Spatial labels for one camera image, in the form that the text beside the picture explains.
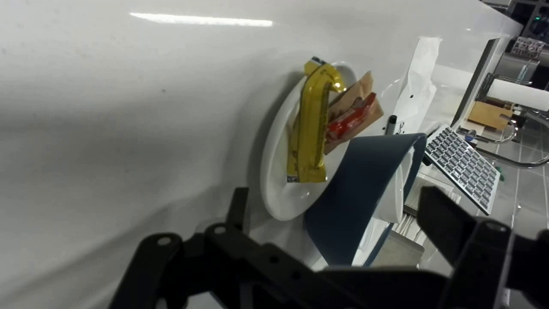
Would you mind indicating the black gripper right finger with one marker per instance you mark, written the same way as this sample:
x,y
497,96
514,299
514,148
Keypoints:
x,y
491,263

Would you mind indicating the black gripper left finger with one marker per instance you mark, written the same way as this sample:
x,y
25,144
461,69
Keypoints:
x,y
172,275

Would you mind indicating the white plate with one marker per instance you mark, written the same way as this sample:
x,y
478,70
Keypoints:
x,y
280,172

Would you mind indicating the yellow snack packet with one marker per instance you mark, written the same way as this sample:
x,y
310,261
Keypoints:
x,y
311,125

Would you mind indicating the brown red snack packet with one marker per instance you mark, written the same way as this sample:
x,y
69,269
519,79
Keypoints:
x,y
354,112

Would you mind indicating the white bowl dark blue outside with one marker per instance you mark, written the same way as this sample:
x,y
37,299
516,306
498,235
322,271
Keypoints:
x,y
354,189

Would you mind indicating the black white checkerboard calibration board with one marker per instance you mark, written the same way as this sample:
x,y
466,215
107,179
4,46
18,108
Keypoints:
x,y
464,163

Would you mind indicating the brown cardboard holder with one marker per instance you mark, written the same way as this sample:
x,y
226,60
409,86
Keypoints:
x,y
491,115

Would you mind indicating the black marker pen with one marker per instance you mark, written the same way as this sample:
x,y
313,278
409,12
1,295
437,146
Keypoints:
x,y
390,124

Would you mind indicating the translucent paper sheet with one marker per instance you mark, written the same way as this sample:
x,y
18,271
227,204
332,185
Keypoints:
x,y
421,86

